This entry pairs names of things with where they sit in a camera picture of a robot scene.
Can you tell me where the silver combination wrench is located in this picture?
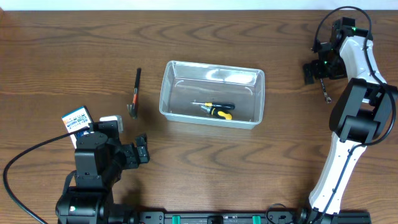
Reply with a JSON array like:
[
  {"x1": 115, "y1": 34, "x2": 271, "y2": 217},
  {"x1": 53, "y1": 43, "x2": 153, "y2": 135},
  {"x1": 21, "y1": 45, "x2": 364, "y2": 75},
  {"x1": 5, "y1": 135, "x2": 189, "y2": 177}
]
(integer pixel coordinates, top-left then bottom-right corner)
[{"x1": 320, "y1": 78, "x2": 332, "y2": 104}]

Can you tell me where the stubby yellow black screwdriver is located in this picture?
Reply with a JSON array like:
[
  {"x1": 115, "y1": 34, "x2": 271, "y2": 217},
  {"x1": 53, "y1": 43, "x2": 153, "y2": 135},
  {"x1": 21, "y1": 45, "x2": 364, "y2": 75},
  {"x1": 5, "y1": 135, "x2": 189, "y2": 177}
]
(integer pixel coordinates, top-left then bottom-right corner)
[{"x1": 200, "y1": 106, "x2": 233, "y2": 120}]

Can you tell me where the thin black precision screwdriver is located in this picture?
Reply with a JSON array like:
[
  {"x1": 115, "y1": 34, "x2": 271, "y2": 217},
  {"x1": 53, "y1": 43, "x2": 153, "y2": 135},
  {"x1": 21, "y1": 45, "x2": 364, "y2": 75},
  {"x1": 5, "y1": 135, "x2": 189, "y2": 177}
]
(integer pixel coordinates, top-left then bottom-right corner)
[{"x1": 192, "y1": 102, "x2": 235, "y2": 110}]

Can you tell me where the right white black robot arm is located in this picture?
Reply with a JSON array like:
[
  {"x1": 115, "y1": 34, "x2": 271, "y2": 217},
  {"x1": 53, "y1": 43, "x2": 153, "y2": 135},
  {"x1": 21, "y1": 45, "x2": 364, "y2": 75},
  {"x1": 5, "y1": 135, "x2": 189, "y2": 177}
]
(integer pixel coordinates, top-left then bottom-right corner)
[{"x1": 297, "y1": 17, "x2": 397, "y2": 223}]

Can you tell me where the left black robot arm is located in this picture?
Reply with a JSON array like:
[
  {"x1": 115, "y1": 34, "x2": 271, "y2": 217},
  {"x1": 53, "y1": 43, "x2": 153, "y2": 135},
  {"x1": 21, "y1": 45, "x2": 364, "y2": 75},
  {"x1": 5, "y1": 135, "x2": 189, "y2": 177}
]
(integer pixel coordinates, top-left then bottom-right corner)
[{"x1": 55, "y1": 131, "x2": 150, "y2": 224}]

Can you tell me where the clear plastic container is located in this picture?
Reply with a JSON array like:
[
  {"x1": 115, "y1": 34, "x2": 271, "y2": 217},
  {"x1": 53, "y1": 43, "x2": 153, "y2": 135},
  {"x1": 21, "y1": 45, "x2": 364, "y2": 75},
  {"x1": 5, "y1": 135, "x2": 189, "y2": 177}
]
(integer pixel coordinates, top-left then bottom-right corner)
[{"x1": 159, "y1": 60, "x2": 266, "y2": 129}]

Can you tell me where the small black claw hammer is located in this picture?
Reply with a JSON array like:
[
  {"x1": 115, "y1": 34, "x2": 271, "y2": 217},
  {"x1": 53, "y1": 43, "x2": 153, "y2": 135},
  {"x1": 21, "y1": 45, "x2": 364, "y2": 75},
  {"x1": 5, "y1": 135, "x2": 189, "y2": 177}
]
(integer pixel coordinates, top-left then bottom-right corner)
[{"x1": 127, "y1": 68, "x2": 142, "y2": 119}]

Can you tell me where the blue white card box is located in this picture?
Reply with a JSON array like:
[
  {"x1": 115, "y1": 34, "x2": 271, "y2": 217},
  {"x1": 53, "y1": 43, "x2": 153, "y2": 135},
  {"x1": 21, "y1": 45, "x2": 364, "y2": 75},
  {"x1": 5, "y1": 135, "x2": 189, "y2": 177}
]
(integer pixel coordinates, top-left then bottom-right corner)
[{"x1": 62, "y1": 106, "x2": 93, "y2": 133}]

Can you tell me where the right black cable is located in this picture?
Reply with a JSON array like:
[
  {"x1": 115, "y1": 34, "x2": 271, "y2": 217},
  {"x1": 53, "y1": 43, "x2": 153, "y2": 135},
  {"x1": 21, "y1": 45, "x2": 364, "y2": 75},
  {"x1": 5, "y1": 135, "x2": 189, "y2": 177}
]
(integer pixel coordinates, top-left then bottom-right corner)
[{"x1": 312, "y1": 6, "x2": 397, "y2": 218}]

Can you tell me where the black cable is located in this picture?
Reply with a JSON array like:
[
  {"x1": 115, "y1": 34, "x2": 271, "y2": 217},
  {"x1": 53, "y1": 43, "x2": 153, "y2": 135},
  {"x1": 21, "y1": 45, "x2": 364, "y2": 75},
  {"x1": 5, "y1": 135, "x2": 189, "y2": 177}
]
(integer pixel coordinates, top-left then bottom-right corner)
[
  {"x1": 2, "y1": 126, "x2": 91, "y2": 224},
  {"x1": 312, "y1": 6, "x2": 397, "y2": 218}
]

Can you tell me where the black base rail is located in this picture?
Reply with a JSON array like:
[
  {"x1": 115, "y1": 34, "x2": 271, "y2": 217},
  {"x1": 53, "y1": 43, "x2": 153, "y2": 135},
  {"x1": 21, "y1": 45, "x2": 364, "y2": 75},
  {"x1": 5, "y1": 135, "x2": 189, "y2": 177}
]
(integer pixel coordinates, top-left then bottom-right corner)
[{"x1": 138, "y1": 209, "x2": 372, "y2": 224}]

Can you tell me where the left black cable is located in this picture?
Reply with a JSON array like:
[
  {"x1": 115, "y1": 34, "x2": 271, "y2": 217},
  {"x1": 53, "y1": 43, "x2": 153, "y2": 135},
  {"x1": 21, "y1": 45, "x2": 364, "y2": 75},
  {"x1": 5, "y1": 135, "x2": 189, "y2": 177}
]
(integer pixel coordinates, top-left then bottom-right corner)
[{"x1": 2, "y1": 126, "x2": 91, "y2": 224}]

